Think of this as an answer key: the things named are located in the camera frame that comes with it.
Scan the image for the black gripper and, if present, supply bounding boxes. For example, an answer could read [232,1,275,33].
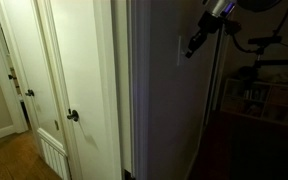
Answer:
[184,11,226,60]

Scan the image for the dark object on shelf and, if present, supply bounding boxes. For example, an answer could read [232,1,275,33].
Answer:
[236,65,260,82]

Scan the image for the row of books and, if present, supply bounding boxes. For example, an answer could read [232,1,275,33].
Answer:
[243,87,269,103]

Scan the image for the white cube shelf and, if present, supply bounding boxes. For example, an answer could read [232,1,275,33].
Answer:
[219,78,288,131]

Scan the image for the plain white door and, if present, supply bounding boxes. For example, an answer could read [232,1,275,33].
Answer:
[48,0,119,180]

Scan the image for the white door with louvre vent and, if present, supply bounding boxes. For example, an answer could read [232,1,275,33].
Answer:
[0,0,72,180]

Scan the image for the white light switch plate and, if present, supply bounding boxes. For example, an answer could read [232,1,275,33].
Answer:
[176,35,188,68]

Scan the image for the dark room door frame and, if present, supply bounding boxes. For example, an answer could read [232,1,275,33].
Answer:
[203,19,234,127]

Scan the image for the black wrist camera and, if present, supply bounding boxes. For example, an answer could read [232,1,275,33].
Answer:
[223,19,242,36]

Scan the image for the black camera on stand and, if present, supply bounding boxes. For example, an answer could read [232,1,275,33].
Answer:
[247,35,283,46]

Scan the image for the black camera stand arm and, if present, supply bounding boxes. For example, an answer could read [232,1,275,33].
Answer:
[253,44,288,72]

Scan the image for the large dark door handle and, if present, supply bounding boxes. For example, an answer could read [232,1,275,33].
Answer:
[66,108,80,123]

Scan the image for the small dark door handle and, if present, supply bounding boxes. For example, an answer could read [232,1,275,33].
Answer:
[24,89,36,98]

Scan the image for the white door frame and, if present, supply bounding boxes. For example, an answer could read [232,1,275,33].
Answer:
[0,0,29,134]

